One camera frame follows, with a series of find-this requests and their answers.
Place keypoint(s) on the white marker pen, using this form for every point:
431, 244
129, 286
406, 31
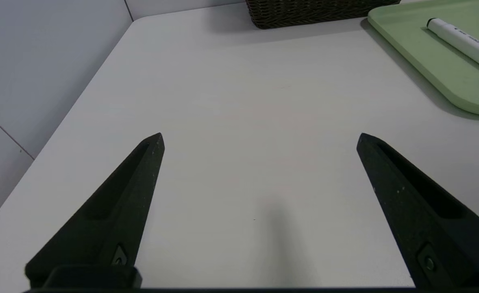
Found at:
463, 40

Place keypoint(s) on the dark brown wicker basket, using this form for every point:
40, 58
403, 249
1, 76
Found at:
312, 12

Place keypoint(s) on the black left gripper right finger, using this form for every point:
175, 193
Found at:
418, 219

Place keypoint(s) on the light green plastic tray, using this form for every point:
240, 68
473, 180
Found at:
434, 57

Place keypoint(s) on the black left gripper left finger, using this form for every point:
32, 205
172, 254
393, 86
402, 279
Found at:
113, 211

